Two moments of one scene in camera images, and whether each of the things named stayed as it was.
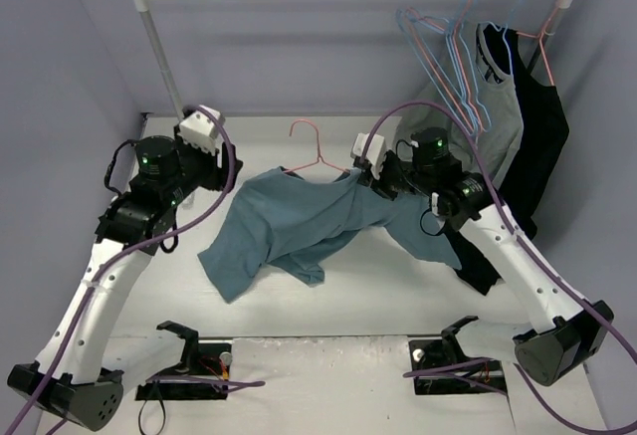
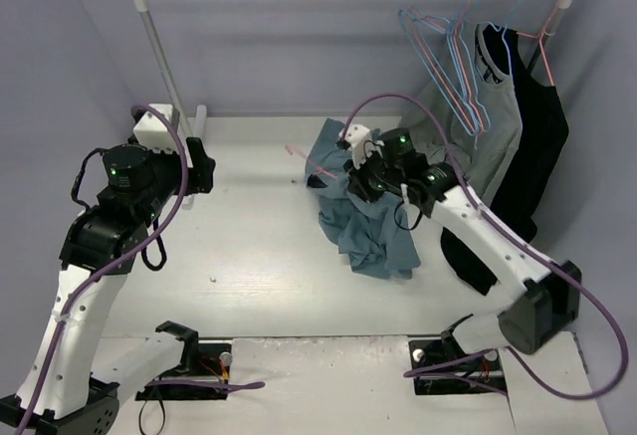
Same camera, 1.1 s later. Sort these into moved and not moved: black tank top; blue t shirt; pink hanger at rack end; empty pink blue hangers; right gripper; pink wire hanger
Moved: pink wire hanger; blue t shirt
Not moved: pink hanger at rack end; empty pink blue hangers; black tank top; right gripper
